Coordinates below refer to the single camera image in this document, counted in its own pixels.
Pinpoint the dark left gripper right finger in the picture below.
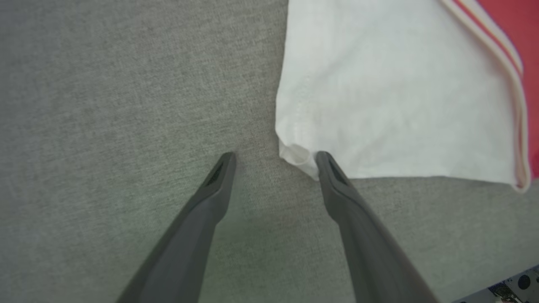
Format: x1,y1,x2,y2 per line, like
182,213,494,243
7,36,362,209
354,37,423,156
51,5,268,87
315,151,438,303

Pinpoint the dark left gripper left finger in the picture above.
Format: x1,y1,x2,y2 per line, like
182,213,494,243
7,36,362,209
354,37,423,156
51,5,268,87
117,151,237,303

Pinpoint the red and white garment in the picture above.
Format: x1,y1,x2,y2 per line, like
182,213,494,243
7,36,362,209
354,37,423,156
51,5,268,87
275,0,539,194

